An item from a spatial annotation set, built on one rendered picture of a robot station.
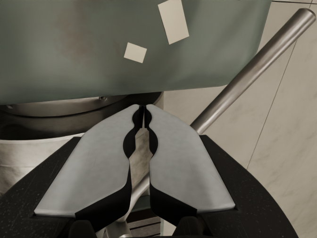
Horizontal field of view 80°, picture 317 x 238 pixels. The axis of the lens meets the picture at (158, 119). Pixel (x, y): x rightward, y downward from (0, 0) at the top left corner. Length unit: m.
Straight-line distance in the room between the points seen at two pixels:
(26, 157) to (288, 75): 2.18
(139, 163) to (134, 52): 0.18
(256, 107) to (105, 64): 2.05
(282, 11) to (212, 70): 1.76
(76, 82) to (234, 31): 0.14
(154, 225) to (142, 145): 0.68
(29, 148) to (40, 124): 0.03
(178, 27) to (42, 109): 0.18
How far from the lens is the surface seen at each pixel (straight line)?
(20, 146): 0.24
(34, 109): 0.27
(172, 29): 0.17
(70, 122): 0.25
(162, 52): 0.17
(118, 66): 0.17
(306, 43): 2.23
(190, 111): 1.78
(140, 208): 0.89
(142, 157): 0.29
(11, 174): 0.28
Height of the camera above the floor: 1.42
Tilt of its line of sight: 56 degrees down
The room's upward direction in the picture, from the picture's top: 155 degrees clockwise
